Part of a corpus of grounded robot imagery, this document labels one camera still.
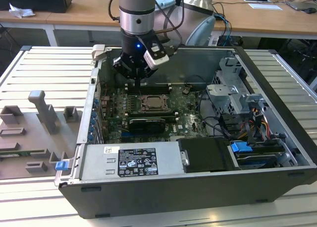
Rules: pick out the green ram stick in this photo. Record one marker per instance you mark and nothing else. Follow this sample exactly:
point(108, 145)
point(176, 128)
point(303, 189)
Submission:
point(22, 153)

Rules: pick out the dark grey laptop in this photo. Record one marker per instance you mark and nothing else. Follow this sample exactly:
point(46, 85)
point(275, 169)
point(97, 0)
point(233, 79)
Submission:
point(301, 5)

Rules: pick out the black graphics card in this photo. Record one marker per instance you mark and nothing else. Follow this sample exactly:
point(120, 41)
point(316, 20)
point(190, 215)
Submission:
point(146, 126)

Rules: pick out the green motherboard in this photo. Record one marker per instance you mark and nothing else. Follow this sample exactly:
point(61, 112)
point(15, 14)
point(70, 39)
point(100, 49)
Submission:
point(190, 123)

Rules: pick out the blue disk carrier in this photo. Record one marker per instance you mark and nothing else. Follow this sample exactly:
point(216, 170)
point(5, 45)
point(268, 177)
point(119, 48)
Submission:
point(241, 147)

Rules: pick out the small white adapter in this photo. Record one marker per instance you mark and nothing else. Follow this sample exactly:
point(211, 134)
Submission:
point(214, 41)

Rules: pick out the grey case release latch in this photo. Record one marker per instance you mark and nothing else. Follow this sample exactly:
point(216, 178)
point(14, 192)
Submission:
point(98, 52)

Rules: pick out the black box on desk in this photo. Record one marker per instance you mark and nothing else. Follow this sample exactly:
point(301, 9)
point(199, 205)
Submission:
point(34, 0)

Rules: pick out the black open pc case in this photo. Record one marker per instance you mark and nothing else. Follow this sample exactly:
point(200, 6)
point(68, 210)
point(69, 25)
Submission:
point(173, 199)

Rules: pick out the crumpled white paper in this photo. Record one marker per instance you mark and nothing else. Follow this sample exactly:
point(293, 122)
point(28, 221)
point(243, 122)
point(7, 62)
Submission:
point(21, 11)

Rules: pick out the metal drive cage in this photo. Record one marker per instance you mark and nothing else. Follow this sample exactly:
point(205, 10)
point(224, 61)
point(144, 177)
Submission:
point(223, 96)

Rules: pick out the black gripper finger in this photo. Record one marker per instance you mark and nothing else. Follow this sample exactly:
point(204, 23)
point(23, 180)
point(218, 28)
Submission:
point(149, 72)
point(122, 68)

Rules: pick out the long wooden desk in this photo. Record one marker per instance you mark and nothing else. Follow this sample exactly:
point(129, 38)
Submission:
point(74, 12)

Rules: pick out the silver universal robots arm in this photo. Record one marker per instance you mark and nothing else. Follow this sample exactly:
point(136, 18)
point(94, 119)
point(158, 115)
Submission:
point(136, 4)

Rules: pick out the blue plastic latch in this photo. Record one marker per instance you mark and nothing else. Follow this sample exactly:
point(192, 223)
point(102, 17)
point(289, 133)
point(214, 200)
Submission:
point(62, 166)

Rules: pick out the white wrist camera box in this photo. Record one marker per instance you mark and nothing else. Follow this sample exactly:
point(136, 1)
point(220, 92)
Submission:
point(159, 62)

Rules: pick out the pale blue teach pendant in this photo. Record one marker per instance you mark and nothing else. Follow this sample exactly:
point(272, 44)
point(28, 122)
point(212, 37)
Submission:
point(200, 31)

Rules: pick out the plain white paper sheet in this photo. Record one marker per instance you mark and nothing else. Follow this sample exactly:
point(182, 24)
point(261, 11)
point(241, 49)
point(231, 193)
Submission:
point(265, 6)

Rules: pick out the black computer mouse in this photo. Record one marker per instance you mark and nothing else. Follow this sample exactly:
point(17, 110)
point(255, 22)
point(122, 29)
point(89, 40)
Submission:
point(309, 10)

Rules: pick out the grey parts rack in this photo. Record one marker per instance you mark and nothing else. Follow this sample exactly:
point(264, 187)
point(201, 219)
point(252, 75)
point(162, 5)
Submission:
point(24, 137)

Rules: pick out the cpu socket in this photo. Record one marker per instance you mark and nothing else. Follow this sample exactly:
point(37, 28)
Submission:
point(171, 110)

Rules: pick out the grey power supply unit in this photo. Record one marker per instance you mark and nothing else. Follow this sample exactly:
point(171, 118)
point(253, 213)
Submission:
point(99, 162)

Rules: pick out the black ram slot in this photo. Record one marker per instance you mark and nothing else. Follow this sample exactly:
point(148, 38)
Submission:
point(153, 112)
point(156, 86)
point(148, 91)
point(153, 116)

